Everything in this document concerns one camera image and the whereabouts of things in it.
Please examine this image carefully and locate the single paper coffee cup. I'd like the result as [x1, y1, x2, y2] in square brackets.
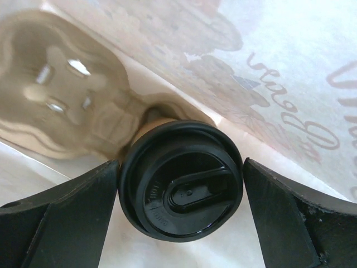
[131, 118, 176, 145]

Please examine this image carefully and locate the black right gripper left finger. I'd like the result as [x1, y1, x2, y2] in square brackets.
[1, 160, 119, 267]

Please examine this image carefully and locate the brown paper takeout bag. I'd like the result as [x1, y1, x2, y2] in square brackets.
[1, 1, 356, 267]

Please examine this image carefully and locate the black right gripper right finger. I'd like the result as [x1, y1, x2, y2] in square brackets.
[243, 159, 356, 267]

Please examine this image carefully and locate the black plastic cup lid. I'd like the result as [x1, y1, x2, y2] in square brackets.
[118, 119, 243, 243]

